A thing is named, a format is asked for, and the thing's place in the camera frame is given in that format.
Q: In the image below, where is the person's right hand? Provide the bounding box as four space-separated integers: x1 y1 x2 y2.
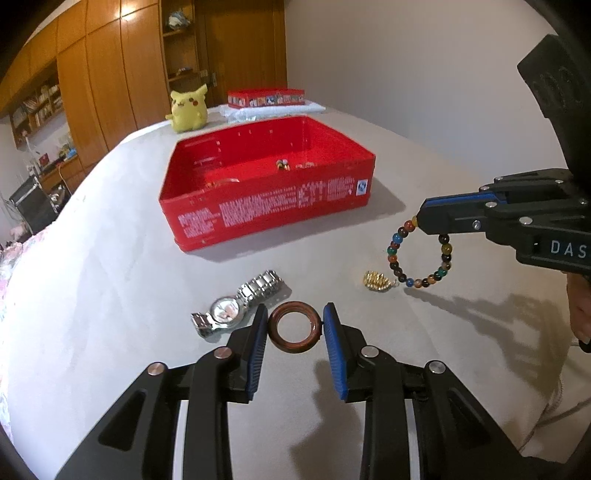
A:
566 271 591 354

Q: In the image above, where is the multicolour bead bracelet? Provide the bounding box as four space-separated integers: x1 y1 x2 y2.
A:
362 217 455 295

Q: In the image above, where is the brown wooden ring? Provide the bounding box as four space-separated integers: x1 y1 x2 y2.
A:
268 301 322 354

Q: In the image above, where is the yellow plush toy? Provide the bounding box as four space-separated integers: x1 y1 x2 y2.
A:
166 84 208 134

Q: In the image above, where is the white lace cloth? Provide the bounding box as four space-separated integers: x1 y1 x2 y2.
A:
220 102 326 123

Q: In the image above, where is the row of books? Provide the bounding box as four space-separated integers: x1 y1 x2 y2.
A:
10 84 64 131

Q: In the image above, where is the red tin lid with pictures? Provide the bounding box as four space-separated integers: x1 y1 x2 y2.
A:
227 88 306 109

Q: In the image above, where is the black chair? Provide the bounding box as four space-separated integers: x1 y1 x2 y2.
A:
9 178 59 234

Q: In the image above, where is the silver wristwatch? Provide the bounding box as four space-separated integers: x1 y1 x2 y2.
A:
191 270 282 339

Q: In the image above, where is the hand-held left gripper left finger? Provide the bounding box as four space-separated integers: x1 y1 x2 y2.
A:
55 304 269 480

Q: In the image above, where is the wooden door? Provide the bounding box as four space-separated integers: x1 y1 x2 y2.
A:
196 0 288 110

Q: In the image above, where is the pink floral quilt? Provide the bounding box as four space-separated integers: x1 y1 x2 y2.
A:
0 228 34 435

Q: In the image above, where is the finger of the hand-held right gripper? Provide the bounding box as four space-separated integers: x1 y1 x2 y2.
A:
414 200 589 243
424 168 575 208

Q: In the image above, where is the red tin box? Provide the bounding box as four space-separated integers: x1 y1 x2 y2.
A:
158 115 377 253

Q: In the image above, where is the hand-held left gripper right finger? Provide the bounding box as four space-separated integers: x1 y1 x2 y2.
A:
322 302 523 480

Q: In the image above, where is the wooden desk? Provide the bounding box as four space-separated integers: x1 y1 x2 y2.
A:
28 154 88 195

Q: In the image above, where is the grey bed sheet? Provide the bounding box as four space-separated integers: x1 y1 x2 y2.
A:
0 104 591 480

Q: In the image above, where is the wooden wardrobe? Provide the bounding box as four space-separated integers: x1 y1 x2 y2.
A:
0 0 209 160

